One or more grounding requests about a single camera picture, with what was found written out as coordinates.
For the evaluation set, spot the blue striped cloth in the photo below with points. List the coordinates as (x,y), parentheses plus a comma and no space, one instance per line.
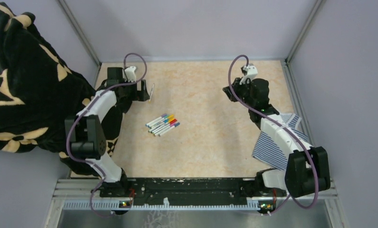
(268,152)

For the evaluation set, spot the orange cap white marker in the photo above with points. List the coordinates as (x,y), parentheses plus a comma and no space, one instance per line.
(170,116)

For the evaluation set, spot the blue cap white marker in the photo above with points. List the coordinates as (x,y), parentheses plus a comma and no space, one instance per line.
(169,128)

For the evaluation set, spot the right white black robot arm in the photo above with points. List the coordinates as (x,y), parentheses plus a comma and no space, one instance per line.
(296,165)

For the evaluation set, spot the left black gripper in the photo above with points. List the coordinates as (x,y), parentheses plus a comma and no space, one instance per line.
(141,95)

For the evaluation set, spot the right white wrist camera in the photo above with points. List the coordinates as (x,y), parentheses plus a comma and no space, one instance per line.
(249,71)

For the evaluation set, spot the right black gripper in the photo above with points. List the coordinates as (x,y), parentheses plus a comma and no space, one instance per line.
(236,86)

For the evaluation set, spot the black floral blanket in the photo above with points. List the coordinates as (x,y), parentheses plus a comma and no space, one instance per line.
(38,91)

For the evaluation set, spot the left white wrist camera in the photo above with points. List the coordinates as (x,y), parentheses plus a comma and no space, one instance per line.
(130,74)

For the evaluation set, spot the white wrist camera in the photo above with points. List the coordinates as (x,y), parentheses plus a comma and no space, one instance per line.
(130,74)
(249,71)

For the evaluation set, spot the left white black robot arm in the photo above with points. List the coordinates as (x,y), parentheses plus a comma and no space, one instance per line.
(86,142)

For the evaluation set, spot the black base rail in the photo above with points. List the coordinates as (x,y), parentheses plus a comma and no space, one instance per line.
(192,194)

